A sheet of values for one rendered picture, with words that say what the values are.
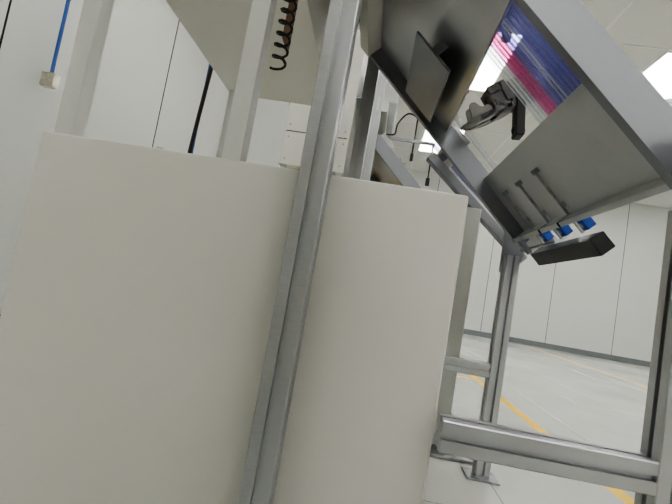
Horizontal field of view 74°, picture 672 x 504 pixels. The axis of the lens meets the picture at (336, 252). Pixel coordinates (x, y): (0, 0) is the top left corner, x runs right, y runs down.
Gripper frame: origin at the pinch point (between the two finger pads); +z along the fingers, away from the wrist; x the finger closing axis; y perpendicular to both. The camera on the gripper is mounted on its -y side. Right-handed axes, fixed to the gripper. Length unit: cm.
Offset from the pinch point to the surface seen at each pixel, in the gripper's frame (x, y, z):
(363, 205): 60, -17, 40
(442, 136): -7.9, 3.0, 4.6
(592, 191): 34.4, -30.1, -3.2
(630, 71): 60, -17, -2
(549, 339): -749, -257, -221
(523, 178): 13.6, -20.4, -1.4
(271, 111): -274, 160, 53
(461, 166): -7.9, -7.7, 3.8
